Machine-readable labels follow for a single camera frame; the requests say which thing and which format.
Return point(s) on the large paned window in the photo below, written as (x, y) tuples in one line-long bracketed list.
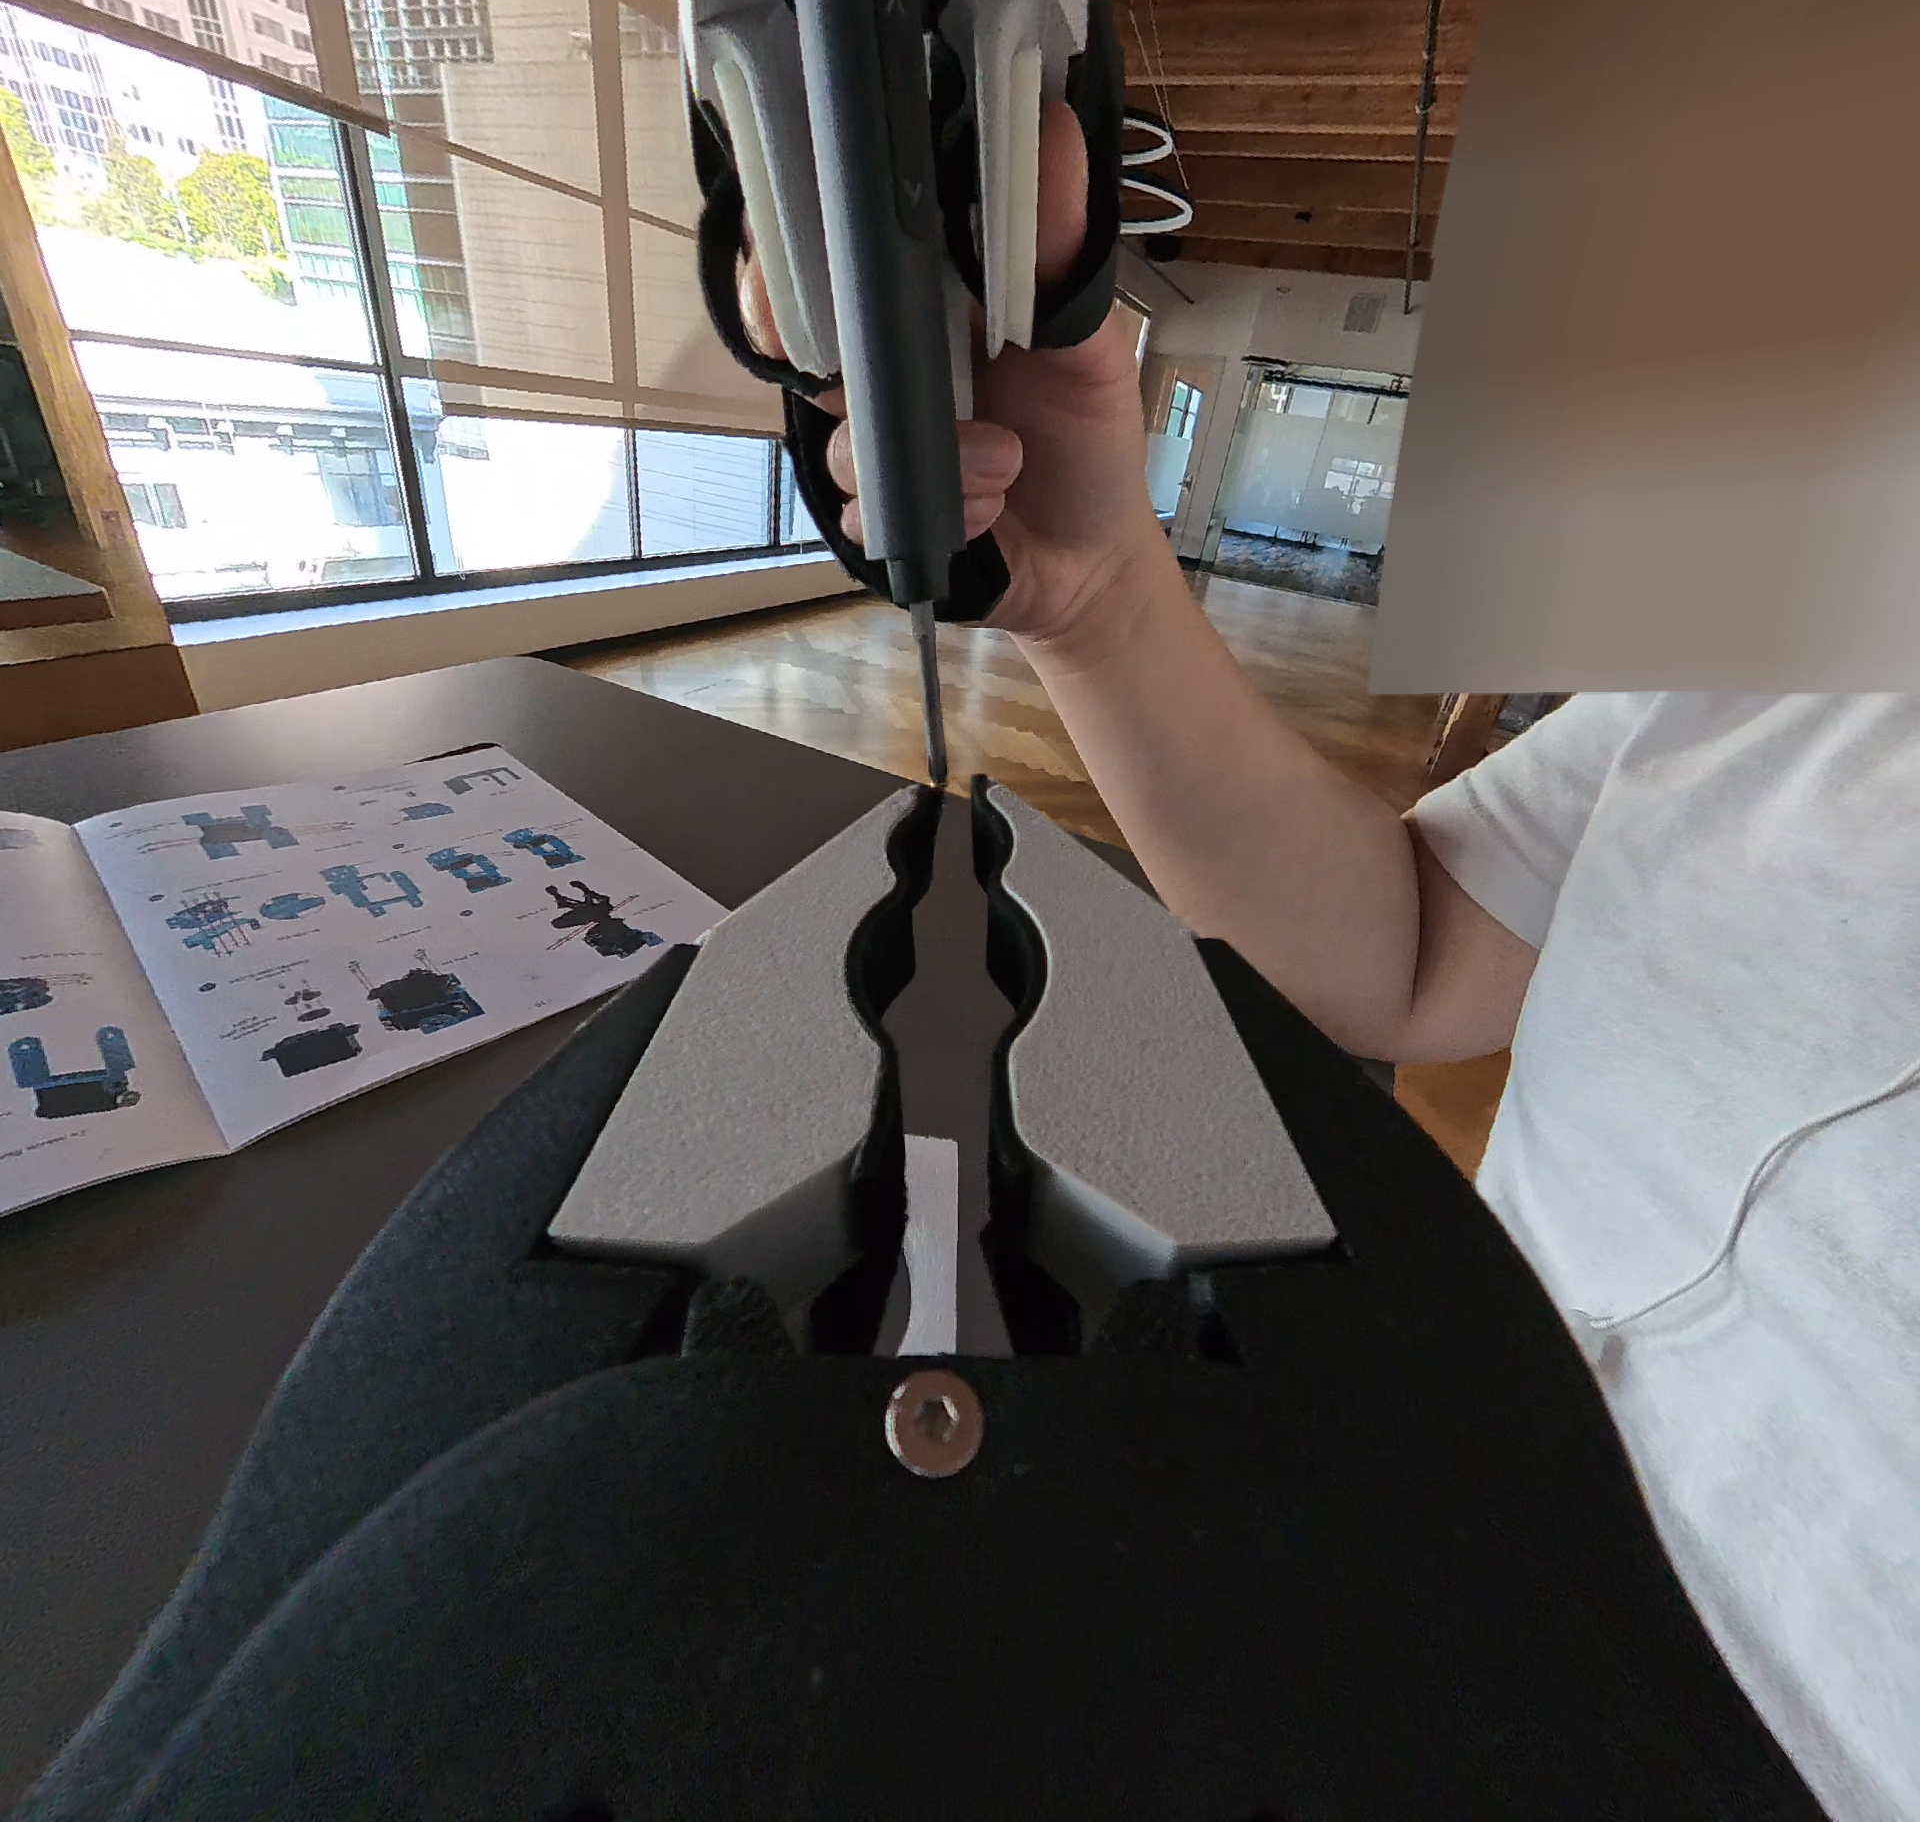
[(494, 276)]

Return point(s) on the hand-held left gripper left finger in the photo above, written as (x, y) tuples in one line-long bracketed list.
[(720, 1086)]

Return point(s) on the white foam square with hole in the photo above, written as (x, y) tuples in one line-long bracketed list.
[(931, 1237)]

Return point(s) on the printed instruction booklet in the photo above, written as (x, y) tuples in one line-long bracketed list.
[(301, 982)]

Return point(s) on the person's white shirt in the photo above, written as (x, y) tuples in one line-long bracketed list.
[(1724, 953)]

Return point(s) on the black electric screwdriver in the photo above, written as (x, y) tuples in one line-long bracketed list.
[(879, 276)]

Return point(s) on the person's right forearm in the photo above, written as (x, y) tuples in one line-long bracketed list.
[(1275, 833)]

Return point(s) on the dark grey desk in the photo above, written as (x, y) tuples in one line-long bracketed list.
[(150, 1326)]

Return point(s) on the person's right hand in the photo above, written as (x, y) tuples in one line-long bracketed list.
[(1080, 502)]

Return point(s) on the grey rug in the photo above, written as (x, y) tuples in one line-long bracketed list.
[(1298, 565)]

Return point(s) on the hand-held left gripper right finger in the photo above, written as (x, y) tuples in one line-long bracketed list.
[(1171, 1086)]

